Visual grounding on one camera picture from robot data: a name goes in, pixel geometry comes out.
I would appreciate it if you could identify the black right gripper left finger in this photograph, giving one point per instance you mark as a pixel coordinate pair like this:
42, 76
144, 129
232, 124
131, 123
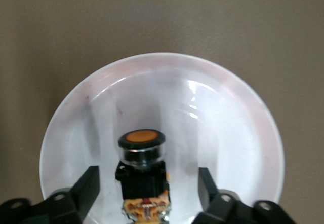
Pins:
58, 208

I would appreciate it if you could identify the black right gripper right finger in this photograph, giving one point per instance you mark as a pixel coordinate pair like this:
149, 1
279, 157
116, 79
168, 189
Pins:
227, 208

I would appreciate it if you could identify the pink round plate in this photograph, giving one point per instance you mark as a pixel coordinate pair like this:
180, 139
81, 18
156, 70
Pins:
227, 132

